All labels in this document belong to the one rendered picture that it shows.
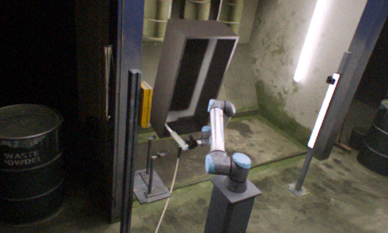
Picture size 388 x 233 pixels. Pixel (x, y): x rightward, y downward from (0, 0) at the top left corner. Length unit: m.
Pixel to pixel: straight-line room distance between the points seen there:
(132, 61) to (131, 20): 0.28
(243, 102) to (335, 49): 1.58
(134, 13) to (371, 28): 2.77
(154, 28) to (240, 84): 1.81
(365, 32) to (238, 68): 1.90
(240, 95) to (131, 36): 3.12
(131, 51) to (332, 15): 2.84
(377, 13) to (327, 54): 0.70
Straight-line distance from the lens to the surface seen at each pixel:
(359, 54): 4.20
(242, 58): 5.27
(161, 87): 3.22
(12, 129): 2.83
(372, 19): 4.15
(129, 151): 2.00
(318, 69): 4.50
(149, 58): 4.41
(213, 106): 2.80
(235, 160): 2.45
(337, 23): 4.38
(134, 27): 2.24
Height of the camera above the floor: 2.25
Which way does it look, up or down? 26 degrees down
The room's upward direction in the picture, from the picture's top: 9 degrees clockwise
